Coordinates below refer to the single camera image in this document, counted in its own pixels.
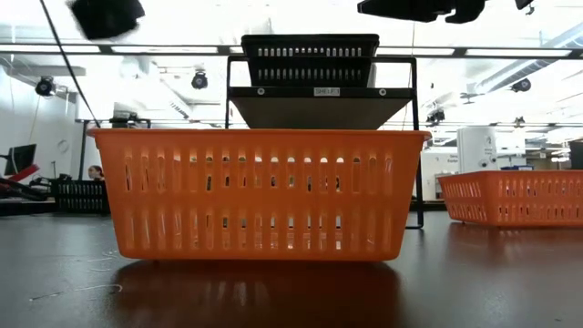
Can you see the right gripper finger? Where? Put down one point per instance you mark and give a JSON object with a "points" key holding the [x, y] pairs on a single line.
{"points": [[401, 8]]}

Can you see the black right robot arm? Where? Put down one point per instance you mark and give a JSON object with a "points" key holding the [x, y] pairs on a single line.
{"points": [[524, 3]]}

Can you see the black ceiling spotlight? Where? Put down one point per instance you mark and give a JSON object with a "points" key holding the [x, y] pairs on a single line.
{"points": [[199, 80], [521, 85], [435, 116], [45, 85]]}

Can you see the white tall cabinet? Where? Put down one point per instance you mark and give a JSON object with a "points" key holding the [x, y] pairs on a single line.
{"points": [[476, 148]]}

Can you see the person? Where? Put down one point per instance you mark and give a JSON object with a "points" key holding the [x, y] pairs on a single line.
{"points": [[95, 172]]}

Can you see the black computer monitor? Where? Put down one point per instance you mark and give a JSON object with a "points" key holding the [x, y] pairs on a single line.
{"points": [[20, 159]]}

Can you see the orange slotted plastic basket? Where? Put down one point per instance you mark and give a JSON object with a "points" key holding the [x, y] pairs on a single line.
{"points": [[109, 200], [514, 175]]}

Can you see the wooden shelf black metal frame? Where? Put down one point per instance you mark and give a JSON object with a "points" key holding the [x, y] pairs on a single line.
{"points": [[319, 114]]}

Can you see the black background frame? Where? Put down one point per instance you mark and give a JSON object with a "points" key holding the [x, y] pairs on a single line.
{"points": [[83, 150]]}

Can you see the round wall clock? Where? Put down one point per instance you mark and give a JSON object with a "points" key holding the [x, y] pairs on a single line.
{"points": [[63, 146]]}

